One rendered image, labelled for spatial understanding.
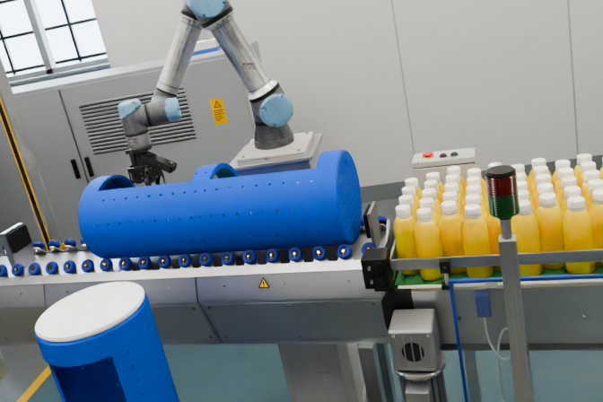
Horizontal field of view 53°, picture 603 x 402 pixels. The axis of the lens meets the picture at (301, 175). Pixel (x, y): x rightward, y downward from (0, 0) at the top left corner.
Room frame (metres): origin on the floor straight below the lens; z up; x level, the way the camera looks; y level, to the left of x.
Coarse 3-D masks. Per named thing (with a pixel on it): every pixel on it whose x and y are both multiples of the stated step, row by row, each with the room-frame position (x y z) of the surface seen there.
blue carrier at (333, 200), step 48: (96, 192) 1.90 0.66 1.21; (144, 192) 1.82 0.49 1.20; (192, 192) 1.75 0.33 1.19; (240, 192) 1.69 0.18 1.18; (288, 192) 1.63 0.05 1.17; (336, 192) 1.58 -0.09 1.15; (96, 240) 1.84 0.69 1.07; (144, 240) 1.78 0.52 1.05; (192, 240) 1.74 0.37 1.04; (240, 240) 1.68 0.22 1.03; (288, 240) 1.64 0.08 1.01; (336, 240) 1.60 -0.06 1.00
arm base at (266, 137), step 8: (256, 128) 2.18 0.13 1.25; (264, 128) 2.15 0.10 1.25; (272, 128) 2.14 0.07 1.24; (280, 128) 2.15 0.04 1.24; (288, 128) 2.18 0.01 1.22; (256, 136) 2.19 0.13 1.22; (264, 136) 2.14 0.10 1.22; (272, 136) 2.14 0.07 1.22; (280, 136) 2.15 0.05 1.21; (288, 136) 2.16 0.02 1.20; (256, 144) 2.17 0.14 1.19; (264, 144) 2.14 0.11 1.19; (272, 144) 2.13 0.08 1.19; (280, 144) 2.13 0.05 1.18
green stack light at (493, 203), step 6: (516, 192) 1.19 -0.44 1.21; (492, 198) 1.20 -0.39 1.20; (498, 198) 1.18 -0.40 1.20; (504, 198) 1.18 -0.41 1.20; (510, 198) 1.18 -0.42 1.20; (516, 198) 1.19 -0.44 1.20; (492, 204) 1.20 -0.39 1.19; (498, 204) 1.19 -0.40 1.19; (504, 204) 1.18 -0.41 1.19; (510, 204) 1.18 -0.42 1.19; (516, 204) 1.19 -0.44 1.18; (492, 210) 1.20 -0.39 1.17; (498, 210) 1.19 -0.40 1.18; (504, 210) 1.18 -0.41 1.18; (510, 210) 1.18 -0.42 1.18; (516, 210) 1.18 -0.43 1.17; (498, 216) 1.19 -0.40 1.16; (504, 216) 1.18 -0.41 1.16; (510, 216) 1.18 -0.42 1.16
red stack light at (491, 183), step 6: (516, 174) 1.20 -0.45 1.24; (486, 180) 1.21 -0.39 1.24; (492, 180) 1.19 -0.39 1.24; (498, 180) 1.18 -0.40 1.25; (504, 180) 1.18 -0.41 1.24; (510, 180) 1.18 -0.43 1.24; (516, 180) 1.19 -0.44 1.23; (486, 186) 1.21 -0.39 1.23; (492, 186) 1.19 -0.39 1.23; (498, 186) 1.18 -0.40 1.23; (504, 186) 1.18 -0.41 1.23; (510, 186) 1.18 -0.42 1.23; (516, 186) 1.19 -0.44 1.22; (492, 192) 1.19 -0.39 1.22; (498, 192) 1.18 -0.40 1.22; (504, 192) 1.18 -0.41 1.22; (510, 192) 1.18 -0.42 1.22
